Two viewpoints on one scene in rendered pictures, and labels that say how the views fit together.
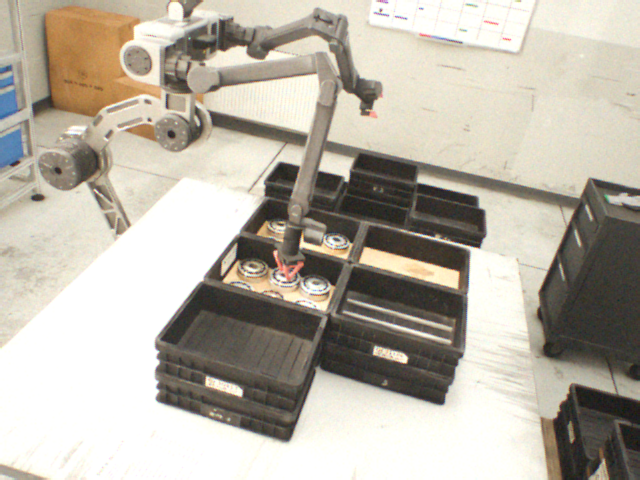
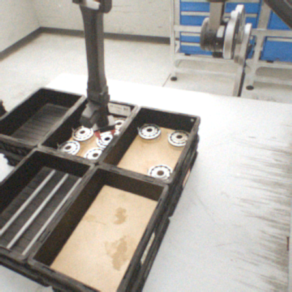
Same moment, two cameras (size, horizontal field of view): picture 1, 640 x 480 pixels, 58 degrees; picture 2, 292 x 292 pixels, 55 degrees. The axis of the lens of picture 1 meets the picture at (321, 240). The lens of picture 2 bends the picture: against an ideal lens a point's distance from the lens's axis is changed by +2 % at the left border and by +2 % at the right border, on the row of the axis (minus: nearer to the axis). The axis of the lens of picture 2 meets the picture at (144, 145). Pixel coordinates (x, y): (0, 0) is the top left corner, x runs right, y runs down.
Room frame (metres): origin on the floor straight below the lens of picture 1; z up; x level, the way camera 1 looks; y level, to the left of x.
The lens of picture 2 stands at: (2.04, -0.74, 1.70)
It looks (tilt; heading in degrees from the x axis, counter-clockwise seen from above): 44 degrees down; 110
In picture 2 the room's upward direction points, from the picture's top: 8 degrees counter-clockwise
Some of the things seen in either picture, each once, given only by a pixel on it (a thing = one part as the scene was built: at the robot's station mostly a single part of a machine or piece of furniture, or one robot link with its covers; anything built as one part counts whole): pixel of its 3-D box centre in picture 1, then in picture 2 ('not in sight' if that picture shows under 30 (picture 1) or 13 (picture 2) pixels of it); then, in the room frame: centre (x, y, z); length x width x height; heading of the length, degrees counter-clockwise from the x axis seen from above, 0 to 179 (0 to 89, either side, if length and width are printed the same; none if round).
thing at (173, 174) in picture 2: (304, 229); (152, 140); (1.79, 0.07, 0.92); 0.40 x 0.30 x 0.02; 81
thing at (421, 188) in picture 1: (439, 223); not in sight; (3.16, -0.70, 0.31); 0.40 x 0.30 x 0.34; 83
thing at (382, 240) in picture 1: (409, 269); (107, 229); (1.72, -0.33, 0.87); 0.40 x 0.30 x 0.11; 81
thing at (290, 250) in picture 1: (290, 246); (102, 119); (1.56, 0.09, 0.98); 0.10 x 0.07 x 0.07; 34
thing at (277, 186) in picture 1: (300, 213); not in sight; (2.87, 0.15, 0.37); 0.40 x 0.30 x 0.45; 83
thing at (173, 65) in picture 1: (178, 66); not in sight; (1.71, 0.52, 1.45); 0.09 x 0.08 x 0.12; 173
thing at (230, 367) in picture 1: (245, 331); (39, 114); (1.19, 0.16, 0.92); 0.40 x 0.30 x 0.02; 81
